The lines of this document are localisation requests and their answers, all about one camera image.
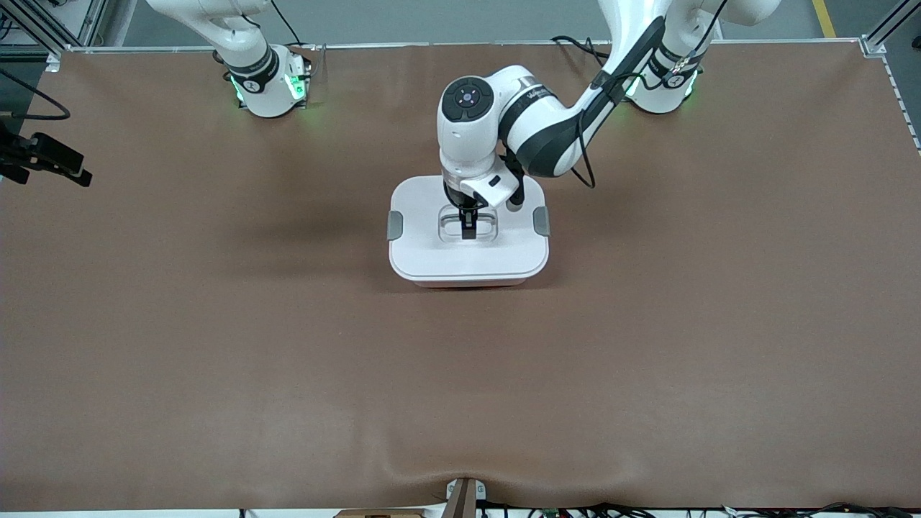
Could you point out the brown table mat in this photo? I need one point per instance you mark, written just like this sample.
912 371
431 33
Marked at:
460 396

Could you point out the metal table corner bracket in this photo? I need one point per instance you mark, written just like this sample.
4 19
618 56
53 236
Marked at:
52 61

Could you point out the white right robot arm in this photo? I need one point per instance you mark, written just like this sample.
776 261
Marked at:
252 72

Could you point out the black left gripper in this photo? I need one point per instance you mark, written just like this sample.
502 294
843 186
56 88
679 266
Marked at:
455 197

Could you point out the aluminium frame post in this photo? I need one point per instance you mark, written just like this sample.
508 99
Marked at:
86 21
874 44

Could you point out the pink translucent plastic box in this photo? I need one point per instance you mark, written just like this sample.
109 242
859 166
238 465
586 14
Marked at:
468 283

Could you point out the white box lid grey clips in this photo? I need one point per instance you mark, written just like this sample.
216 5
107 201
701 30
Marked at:
468 259

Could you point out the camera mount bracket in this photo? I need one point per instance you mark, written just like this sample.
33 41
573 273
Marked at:
464 500

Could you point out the yellow floor tape strip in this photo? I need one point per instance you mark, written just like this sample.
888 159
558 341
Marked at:
825 18

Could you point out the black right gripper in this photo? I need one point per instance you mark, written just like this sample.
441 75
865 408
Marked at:
37 153

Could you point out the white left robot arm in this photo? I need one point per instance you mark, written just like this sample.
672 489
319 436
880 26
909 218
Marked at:
547 129

